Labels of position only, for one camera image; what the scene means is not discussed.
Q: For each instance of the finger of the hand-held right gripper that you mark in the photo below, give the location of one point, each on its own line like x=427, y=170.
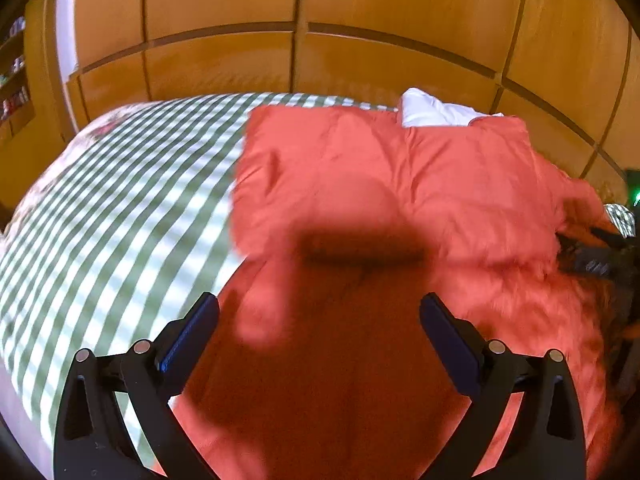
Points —
x=590, y=257

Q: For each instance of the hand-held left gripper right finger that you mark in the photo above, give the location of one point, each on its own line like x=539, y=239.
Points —
x=447, y=340

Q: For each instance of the red puffer jacket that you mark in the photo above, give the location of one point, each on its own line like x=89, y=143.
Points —
x=350, y=185

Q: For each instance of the wooden wardrobe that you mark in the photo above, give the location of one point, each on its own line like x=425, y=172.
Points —
x=400, y=0

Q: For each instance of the green checkered bedsheet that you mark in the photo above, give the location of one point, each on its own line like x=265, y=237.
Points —
x=125, y=200

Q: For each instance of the wooden bookshelf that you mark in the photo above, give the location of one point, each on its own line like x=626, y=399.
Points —
x=40, y=75

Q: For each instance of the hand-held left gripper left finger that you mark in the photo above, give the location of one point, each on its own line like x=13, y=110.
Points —
x=187, y=335

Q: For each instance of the white cloth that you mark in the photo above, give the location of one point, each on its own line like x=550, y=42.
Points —
x=430, y=110

